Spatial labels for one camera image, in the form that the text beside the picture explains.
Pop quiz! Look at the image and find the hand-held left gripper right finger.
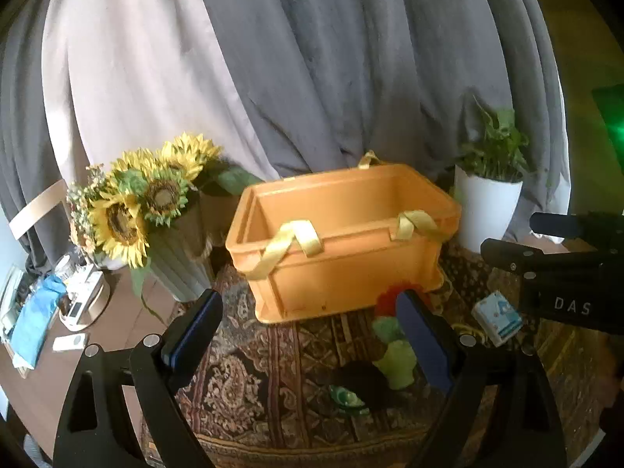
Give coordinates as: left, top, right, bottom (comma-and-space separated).
396, 289, 569, 468

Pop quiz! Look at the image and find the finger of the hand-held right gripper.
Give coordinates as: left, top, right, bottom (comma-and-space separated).
480, 237, 624, 282
530, 211, 624, 250

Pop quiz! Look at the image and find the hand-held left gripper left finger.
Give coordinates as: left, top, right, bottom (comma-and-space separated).
53, 289, 224, 468

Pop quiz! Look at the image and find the light green soft toy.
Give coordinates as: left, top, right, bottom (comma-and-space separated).
373, 316, 421, 391

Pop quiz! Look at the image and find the red soft toy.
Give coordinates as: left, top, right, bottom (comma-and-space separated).
374, 281, 432, 320

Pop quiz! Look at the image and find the white and blue tissue packet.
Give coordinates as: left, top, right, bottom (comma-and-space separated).
471, 291, 523, 347

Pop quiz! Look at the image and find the black soft object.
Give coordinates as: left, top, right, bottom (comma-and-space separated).
331, 362, 392, 408

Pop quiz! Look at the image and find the small green soft object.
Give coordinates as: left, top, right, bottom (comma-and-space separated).
328, 384, 366, 413

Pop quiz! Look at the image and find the orange basket with yellow handles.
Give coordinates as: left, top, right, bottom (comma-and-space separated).
225, 151, 463, 325

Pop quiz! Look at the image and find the white plant pot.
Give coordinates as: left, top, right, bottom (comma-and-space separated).
453, 165, 524, 254

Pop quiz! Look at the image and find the ribbed grey-green vase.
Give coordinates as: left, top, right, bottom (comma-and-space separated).
145, 205, 216, 303

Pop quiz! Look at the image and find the patterned brown rug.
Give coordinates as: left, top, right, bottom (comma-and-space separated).
140, 239, 610, 468

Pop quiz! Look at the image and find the green potted plant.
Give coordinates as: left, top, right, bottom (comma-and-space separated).
456, 95, 537, 183

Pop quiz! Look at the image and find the white curtain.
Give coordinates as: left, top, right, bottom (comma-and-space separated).
550, 34, 574, 206

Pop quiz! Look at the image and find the brown burlap vase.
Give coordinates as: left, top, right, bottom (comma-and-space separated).
199, 192, 241, 260

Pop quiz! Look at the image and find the small white device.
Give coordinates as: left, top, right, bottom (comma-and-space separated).
52, 333, 91, 352

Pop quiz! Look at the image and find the artificial sunflower bouquet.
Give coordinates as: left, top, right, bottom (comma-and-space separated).
67, 133, 266, 323

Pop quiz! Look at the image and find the blue cloth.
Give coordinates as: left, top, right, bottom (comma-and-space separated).
10, 275, 67, 370

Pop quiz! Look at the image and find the stack of white papers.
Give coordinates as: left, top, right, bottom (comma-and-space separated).
0, 264, 26, 335

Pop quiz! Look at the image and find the beige band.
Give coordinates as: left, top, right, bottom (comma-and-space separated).
9, 179, 67, 241

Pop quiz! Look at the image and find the grey curtain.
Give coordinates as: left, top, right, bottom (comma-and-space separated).
0, 0, 93, 278
192, 0, 571, 215

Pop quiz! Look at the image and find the beige curtain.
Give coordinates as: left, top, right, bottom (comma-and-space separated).
43, 0, 280, 182

